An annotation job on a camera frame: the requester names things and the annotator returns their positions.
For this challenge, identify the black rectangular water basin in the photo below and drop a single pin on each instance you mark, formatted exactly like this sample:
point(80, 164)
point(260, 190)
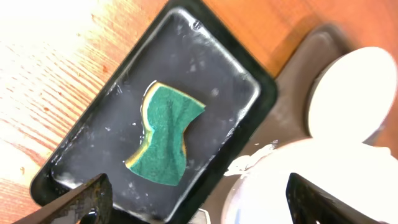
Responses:
point(188, 48)

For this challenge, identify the green yellow sponge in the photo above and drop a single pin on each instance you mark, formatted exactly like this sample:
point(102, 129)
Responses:
point(166, 113)

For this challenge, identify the white plate top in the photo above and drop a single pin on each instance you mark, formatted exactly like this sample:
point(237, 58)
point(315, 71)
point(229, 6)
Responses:
point(352, 97)

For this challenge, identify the white plate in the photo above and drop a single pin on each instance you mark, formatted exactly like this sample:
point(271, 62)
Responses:
point(362, 176)
point(352, 97)

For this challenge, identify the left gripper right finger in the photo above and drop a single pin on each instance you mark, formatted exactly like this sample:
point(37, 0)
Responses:
point(309, 204)

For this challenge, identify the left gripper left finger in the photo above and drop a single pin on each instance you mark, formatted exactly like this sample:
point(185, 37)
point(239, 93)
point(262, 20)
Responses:
point(91, 202)

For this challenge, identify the dark brown serving tray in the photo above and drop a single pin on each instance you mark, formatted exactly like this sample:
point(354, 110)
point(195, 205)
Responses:
point(287, 121)

